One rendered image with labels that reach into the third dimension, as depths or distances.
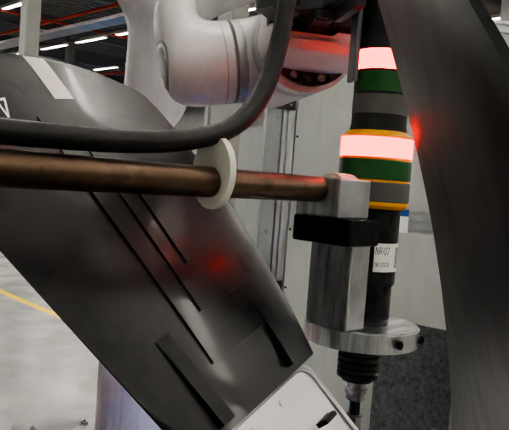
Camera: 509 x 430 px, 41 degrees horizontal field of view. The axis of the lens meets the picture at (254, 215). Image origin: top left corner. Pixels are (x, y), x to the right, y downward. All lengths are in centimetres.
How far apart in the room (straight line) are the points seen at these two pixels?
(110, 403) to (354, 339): 72
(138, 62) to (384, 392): 170
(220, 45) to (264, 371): 34
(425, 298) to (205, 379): 216
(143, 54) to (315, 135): 134
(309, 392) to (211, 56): 33
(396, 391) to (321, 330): 203
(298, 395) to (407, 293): 208
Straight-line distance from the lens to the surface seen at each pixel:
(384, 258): 41
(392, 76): 42
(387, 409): 246
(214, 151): 32
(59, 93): 40
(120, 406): 108
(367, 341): 40
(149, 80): 101
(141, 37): 102
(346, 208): 38
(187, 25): 63
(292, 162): 228
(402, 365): 240
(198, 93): 62
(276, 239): 227
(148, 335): 34
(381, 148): 40
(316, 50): 48
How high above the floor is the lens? 139
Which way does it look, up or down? 3 degrees down
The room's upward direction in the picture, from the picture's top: 4 degrees clockwise
